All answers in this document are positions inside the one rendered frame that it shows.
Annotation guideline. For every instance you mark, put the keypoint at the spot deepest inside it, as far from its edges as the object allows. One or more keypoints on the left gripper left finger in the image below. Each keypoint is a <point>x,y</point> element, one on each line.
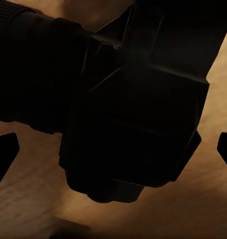
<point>9,149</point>

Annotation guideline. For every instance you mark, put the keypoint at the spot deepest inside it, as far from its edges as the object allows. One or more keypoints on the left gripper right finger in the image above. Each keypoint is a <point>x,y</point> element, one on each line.
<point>222,145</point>

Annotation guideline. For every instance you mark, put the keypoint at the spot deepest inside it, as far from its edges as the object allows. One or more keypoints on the digital camera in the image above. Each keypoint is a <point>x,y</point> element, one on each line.
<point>127,98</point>

